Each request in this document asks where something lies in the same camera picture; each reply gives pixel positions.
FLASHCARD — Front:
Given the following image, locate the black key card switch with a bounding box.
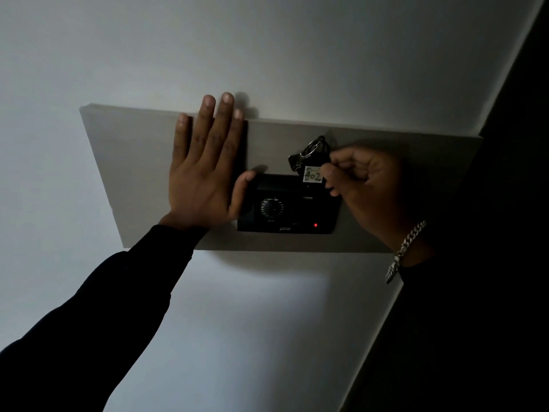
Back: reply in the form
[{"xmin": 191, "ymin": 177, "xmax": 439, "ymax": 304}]
[{"xmin": 237, "ymin": 173, "xmax": 343, "ymax": 235}]

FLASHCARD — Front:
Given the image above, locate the silver key ring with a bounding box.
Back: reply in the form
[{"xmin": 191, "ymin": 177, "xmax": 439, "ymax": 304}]
[{"xmin": 300, "ymin": 139, "xmax": 325, "ymax": 160}]

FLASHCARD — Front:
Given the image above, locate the black key tag white label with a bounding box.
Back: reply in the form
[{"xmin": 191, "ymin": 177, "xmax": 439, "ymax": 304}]
[{"xmin": 302, "ymin": 158, "xmax": 332, "ymax": 198}]

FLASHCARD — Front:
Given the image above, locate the silver chain bracelet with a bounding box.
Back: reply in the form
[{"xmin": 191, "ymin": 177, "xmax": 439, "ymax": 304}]
[{"xmin": 385, "ymin": 220, "xmax": 428, "ymax": 285}]

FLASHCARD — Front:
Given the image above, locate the light wooden wall panel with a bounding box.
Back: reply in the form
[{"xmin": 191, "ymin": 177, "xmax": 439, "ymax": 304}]
[{"xmin": 79, "ymin": 103, "xmax": 484, "ymax": 254}]

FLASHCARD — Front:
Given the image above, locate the person's right forearm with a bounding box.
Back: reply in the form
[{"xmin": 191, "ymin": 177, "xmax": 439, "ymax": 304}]
[{"xmin": 388, "ymin": 225, "xmax": 477, "ymax": 335}]

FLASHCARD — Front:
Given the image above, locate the person's left forearm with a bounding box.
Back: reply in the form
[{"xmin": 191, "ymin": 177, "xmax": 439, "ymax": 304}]
[{"xmin": 0, "ymin": 225, "xmax": 209, "ymax": 412}]

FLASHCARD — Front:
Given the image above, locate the person's right hand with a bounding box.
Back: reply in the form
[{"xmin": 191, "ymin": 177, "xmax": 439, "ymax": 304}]
[{"xmin": 319, "ymin": 146, "xmax": 425, "ymax": 254}]

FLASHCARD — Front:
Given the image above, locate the person's left hand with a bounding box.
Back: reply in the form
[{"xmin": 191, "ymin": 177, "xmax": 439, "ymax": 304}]
[{"xmin": 159, "ymin": 92, "xmax": 258, "ymax": 231}]

